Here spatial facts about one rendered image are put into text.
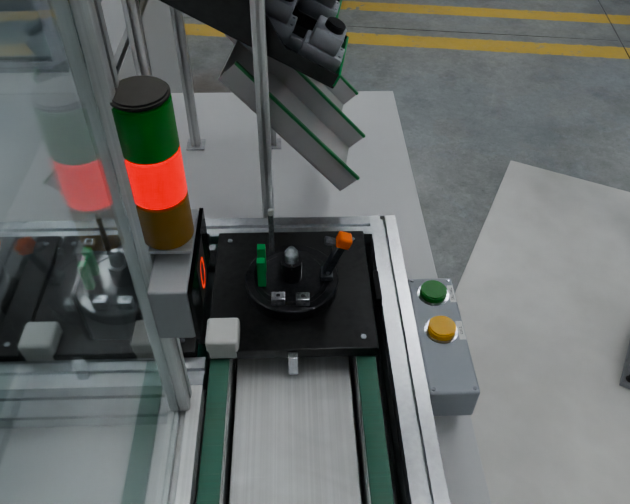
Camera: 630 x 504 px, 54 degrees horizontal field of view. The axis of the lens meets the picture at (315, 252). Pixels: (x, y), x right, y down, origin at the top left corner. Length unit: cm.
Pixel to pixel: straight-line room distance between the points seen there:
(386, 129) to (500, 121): 178
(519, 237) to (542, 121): 206
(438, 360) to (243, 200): 56
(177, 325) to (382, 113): 101
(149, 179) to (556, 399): 71
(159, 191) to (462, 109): 278
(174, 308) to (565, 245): 85
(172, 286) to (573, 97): 309
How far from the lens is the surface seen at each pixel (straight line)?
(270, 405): 89
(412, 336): 91
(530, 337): 109
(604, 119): 342
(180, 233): 59
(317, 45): 97
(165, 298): 60
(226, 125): 149
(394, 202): 127
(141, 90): 53
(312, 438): 86
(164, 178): 55
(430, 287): 96
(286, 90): 113
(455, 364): 90
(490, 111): 328
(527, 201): 134
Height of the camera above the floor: 168
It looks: 45 degrees down
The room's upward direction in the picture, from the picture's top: 1 degrees clockwise
